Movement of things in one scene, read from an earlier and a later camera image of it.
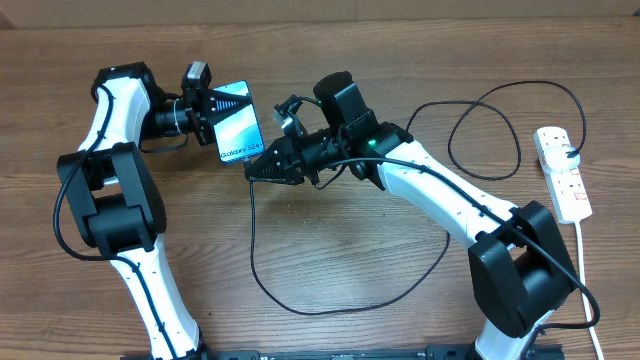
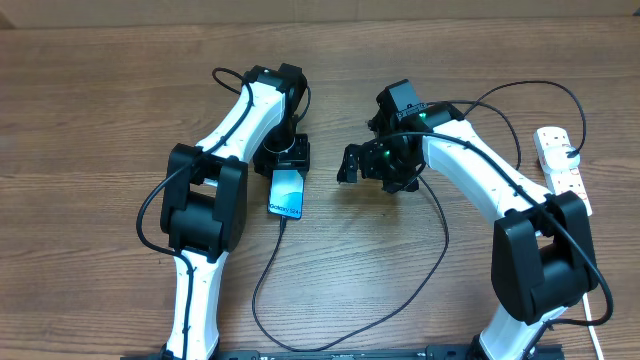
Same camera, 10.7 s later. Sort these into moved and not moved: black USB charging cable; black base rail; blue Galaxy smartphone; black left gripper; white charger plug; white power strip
Moved: black USB charging cable; blue Galaxy smartphone; black left gripper
Not moved: black base rail; white power strip; white charger plug
